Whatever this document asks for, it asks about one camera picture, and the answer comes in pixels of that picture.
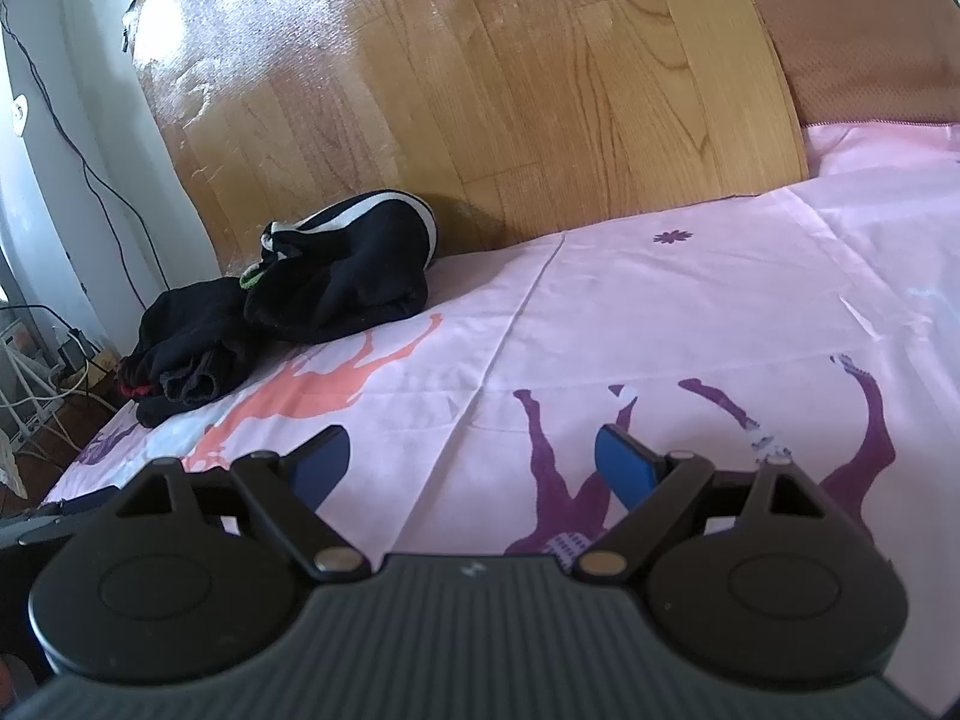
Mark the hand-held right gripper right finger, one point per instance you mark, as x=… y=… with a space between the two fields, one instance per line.
x=626 y=465

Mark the white round wall fixture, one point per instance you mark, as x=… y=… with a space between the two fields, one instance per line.
x=19 y=114

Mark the pink printed bedsheet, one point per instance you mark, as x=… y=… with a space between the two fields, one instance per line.
x=675 y=300

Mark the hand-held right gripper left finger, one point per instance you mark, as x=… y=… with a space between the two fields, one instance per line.
x=319 y=465

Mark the brown mesh cushion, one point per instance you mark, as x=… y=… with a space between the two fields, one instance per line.
x=862 y=37

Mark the dark folded garment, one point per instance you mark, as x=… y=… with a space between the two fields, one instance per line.
x=187 y=345

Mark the wooden headboard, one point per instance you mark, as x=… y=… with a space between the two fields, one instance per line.
x=487 y=75

